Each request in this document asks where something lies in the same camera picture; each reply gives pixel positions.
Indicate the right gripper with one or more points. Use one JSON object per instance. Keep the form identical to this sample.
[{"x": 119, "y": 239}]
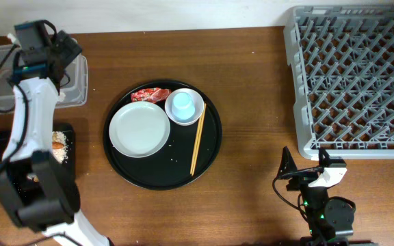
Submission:
[{"x": 291, "y": 165}]

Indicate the round black serving tray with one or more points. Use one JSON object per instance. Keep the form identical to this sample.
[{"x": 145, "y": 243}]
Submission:
[{"x": 168, "y": 168}]

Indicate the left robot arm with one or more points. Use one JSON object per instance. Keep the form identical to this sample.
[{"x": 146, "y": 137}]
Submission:
[{"x": 36, "y": 191}]

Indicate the grey-white plate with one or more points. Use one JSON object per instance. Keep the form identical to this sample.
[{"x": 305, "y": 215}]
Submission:
[{"x": 139, "y": 129}]

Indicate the grey dishwasher rack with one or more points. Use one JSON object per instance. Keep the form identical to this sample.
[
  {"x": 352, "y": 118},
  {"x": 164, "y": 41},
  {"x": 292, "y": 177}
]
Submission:
[{"x": 342, "y": 61}]

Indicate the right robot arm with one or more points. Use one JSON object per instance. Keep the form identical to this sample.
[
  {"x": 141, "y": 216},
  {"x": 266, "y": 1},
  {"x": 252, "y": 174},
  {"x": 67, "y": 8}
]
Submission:
[{"x": 329, "y": 219}]

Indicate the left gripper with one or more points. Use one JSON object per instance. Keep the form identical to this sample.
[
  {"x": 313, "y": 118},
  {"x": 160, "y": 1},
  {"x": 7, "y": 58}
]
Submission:
[{"x": 69, "y": 48}]

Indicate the rice and peanut scraps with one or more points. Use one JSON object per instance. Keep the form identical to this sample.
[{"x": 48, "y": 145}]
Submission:
[{"x": 61, "y": 155}]

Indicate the white bowl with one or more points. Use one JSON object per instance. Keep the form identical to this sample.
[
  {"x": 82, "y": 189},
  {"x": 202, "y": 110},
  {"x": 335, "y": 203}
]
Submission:
[{"x": 198, "y": 103}]

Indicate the black rectangular tray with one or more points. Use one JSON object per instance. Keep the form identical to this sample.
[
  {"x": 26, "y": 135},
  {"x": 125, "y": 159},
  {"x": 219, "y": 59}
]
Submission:
[{"x": 68, "y": 150}]

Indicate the red snack wrapper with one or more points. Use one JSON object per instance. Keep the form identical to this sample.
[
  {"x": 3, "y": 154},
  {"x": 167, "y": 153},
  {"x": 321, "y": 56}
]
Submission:
[{"x": 151, "y": 95}]

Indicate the clear plastic bin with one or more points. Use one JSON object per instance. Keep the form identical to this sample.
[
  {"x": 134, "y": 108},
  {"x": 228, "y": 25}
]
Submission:
[{"x": 73, "y": 90}]

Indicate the orange carrot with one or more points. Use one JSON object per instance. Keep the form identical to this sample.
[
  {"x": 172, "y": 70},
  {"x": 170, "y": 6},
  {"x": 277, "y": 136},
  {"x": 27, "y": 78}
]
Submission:
[{"x": 57, "y": 145}]

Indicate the light blue cup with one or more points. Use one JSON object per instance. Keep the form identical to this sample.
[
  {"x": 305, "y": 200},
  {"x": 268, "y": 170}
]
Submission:
[{"x": 182, "y": 106}]

